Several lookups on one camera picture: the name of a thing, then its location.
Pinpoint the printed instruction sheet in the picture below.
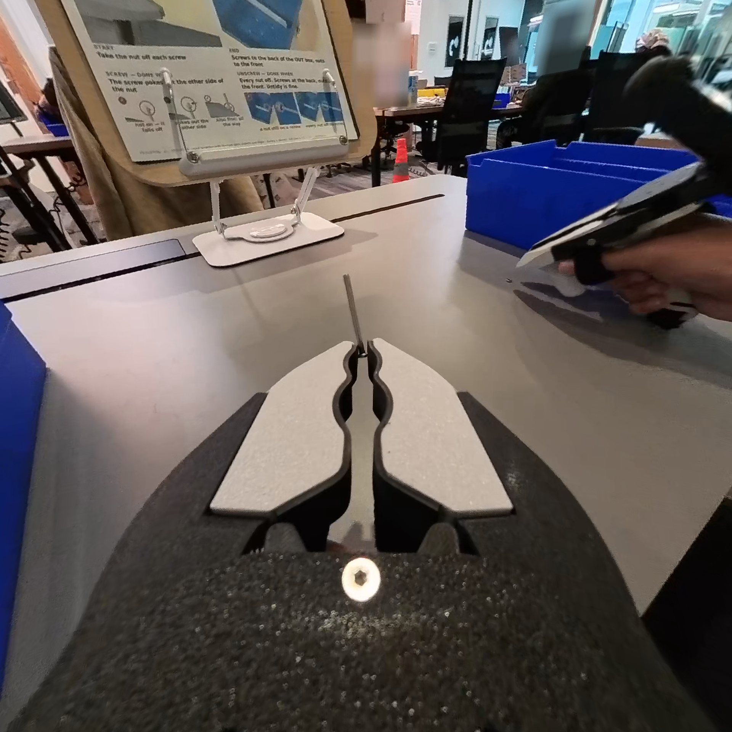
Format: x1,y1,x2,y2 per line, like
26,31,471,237
60,0,360,164

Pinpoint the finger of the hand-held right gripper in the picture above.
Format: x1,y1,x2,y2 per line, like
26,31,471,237
532,162,711,252
515,201,703,268

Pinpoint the person's right hand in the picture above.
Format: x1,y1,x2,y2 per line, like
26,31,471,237
557,213,732,324

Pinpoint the blue plastic shelf bin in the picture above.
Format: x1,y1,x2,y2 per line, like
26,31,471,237
464,139,732,250

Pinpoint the long metal bolt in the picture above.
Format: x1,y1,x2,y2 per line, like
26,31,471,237
342,274,368,356

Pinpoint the brown cloth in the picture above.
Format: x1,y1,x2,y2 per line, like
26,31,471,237
48,46,287,241

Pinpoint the wooden office desk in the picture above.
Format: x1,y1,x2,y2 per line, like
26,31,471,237
374,103,524,189
0,134,101,252

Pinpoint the blue plastic divided bin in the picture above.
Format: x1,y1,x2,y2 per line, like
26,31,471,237
0,300,48,695

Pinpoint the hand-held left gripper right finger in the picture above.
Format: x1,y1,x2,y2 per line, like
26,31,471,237
366,337,514,552

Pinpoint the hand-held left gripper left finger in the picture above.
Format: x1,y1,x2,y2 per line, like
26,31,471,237
209,340,360,552

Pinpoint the black tilted screen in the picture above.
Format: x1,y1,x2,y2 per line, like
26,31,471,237
0,80,26,124

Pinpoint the instruction sheet on stand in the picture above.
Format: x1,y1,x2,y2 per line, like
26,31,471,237
34,0,378,188

